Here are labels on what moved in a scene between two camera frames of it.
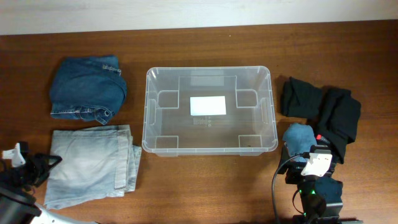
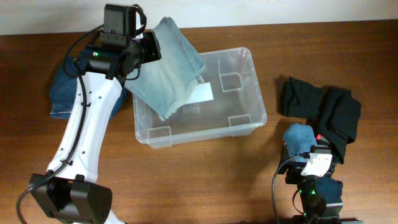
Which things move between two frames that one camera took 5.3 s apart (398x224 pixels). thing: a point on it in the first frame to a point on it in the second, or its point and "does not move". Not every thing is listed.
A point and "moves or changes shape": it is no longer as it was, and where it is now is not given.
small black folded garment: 301,99 does not move
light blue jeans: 97,162 to 165,81
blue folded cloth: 300,138 does not move
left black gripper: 35,168 to 152,47
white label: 208,106 to 201,92
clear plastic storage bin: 209,111 moves or changes shape
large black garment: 339,119 does not move
